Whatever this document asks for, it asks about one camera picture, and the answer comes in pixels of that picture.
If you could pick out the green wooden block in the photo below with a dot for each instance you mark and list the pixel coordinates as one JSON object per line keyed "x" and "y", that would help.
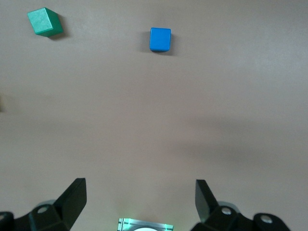
{"x": 42, "y": 22}

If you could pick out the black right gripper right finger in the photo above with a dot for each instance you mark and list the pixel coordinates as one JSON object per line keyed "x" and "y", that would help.
{"x": 207, "y": 207}

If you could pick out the blue wooden block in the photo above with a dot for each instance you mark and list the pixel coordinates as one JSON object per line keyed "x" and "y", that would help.
{"x": 160, "y": 38}

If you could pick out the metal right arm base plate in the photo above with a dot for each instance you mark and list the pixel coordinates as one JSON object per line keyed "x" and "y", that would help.
{"x": 125, "y": 225}

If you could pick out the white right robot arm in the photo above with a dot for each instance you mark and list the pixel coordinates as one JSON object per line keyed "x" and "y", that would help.
{"x": 144, "y": 229}

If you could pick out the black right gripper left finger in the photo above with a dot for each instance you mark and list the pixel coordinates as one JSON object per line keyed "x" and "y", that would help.
{"x": 72, "y": 204}

